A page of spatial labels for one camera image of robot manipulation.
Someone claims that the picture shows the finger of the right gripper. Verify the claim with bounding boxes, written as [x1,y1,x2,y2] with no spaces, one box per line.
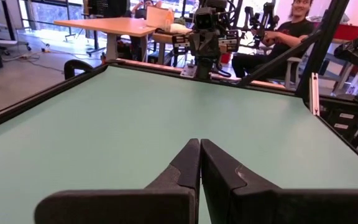
[205,32,220,58]
[191,32,206,58]

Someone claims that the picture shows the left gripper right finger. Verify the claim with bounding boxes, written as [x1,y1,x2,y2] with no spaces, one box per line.
[200,139,358,224]

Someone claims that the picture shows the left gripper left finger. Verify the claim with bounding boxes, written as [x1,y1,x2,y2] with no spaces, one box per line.
[34,138,201,224]

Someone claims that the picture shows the white bag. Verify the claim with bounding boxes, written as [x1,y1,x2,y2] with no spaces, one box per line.
[169,23,193,35]

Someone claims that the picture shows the orange plastic bottle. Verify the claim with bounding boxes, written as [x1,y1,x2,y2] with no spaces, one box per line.
[165,8,175,32]

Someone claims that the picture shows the beige cardboard box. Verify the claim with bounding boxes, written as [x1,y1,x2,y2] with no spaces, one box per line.
[145,5,174,29]

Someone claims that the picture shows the person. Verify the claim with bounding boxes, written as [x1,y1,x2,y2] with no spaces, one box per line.
[231,0,316,78]
[131,0,163,15]

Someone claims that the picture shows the wooden desk grey legs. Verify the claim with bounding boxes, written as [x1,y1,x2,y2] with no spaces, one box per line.
[53,17,158,62]

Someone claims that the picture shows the green table mat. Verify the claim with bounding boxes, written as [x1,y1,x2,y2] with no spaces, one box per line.
[0,65,358,224]

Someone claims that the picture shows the black mesh office chair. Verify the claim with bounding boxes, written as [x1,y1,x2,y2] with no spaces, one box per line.
[86,0,131,19]

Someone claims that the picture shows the red plastic bin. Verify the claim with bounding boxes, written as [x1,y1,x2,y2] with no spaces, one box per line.
[333,23,358,41]

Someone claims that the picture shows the black box white labels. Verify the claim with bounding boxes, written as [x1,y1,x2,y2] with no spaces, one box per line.
[320,107,358,139]

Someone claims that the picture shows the black table clamp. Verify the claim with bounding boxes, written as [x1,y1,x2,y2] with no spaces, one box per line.
[63,58,95,81]

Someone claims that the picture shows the office chair wheel base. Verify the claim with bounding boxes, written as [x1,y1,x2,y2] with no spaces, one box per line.
[0,40,33,57]

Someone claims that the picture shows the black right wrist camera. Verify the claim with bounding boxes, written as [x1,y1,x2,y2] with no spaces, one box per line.
[193,6,218,32]

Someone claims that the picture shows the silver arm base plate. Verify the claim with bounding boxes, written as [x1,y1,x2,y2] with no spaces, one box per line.
[180,63,199,78]

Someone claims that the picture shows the grey chair frame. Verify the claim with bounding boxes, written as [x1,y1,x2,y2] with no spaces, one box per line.
[283,57,303,90]

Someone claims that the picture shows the black aluminium table frame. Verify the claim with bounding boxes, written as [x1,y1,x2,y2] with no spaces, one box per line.
[0,0,358,175]

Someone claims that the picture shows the silver metal bracket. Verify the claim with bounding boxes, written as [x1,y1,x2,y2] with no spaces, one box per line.
[309,72,321,116]

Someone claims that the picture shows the glass window wall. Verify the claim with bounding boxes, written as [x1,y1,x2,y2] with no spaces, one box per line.
[17,0,88,30]

